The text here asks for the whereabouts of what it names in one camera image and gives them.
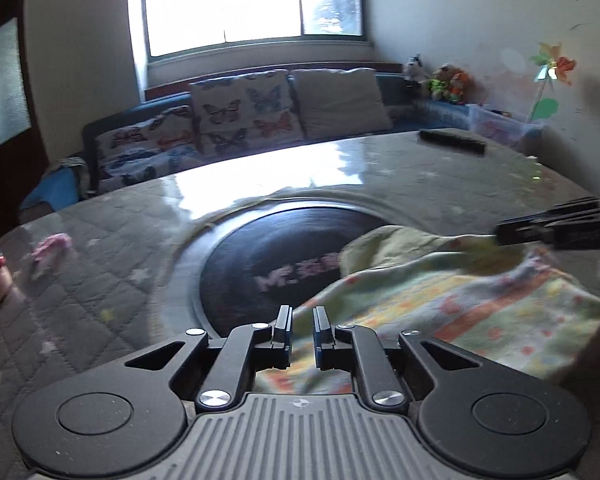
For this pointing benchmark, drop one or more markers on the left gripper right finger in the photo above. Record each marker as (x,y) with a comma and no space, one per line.
(357,350)

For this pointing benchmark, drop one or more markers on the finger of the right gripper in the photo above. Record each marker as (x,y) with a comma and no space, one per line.
(574,225)

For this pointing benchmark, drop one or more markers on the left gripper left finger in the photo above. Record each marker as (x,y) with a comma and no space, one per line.
(248,349)

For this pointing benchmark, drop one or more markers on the colourful patterned child garment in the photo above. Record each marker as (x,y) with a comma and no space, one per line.
(511,304)

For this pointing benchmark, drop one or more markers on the round black induction cooktop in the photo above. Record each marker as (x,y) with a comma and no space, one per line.
(241,267)

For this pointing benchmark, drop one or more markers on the clear plastic storage box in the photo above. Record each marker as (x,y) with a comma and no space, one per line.
(511,131)

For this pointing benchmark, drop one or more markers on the black remote control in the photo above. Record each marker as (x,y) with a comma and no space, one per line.
(454,141)

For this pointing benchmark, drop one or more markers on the colourful paper pinwheel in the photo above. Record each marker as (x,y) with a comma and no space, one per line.
(553,68)

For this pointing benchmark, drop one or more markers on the orange plush toy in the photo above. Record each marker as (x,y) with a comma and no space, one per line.
(458,85)

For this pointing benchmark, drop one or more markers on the brown plush bear toy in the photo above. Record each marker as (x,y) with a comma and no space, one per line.
(439,85)

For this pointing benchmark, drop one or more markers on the dark blue sofa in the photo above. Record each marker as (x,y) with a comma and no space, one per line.
(405,105)

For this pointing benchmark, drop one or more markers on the low butterfly print cushion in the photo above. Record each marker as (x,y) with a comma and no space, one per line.
(161,145)

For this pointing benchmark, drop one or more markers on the black white plush toy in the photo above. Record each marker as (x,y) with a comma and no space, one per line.
(414,71)

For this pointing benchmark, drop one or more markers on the upright butterfly print cushion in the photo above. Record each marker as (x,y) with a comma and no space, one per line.
(246,113)

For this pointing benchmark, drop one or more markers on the plain beige cushion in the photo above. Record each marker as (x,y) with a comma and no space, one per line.
(337,103)

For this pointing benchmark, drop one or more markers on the blue cloth on sofa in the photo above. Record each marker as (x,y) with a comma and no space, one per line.
(64,184)

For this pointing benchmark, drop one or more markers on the dark wooden door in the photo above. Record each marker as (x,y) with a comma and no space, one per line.
(23,157)

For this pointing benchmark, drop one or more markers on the window with metal frame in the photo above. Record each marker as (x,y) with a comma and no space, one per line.
(173,27)

